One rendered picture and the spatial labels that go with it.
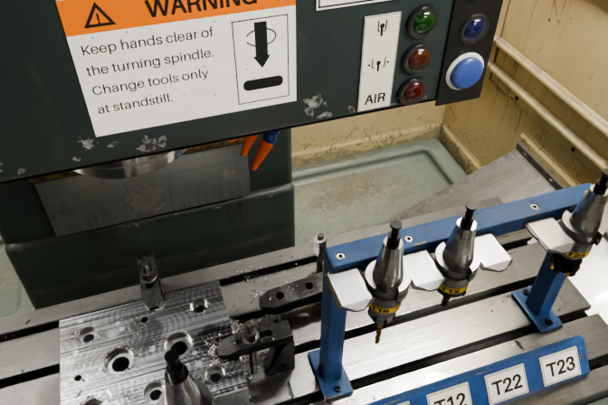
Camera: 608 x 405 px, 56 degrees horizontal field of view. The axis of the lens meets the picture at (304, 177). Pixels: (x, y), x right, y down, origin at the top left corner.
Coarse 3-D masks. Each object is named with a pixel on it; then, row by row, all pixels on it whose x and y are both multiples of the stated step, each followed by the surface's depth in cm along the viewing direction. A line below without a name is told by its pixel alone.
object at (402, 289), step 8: (368, 272) 80; (408, 272) 80; (368, 280) 79; (408, 280) 79; (376, 288) 78; (384, 288) 78; (392, 288) 78; (400, 288) 78; (408, 288) 80; (376, 296) 79; (384, 296) 78; (392, 296) 79; (400, 296) 79; (384, 304) 79
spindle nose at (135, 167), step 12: (144, 156) 60; (156, 156) 61; (168, 156) 62; (84, 168) 61; (96, 168) 60; (108, 168) 60; (120, 168) 60; (132, 168) 60; (144, 168) 61; (156, 168) 62
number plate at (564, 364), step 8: (560, 352) 101; (568, 352) 101; (576, 352) 102; (544, 360) 100; (552, 360) 100; (560, 360) 101; (568, 360) 101; (576, 360) 102; (544, 368) 100; (552, 368) 100; (560, 368) 101; (568, 368) 101; (576, 368) 102; (544, 376) 100; (552, 376) 100; (560, 376) 101; (568, 376) 101; (544, 384) 100
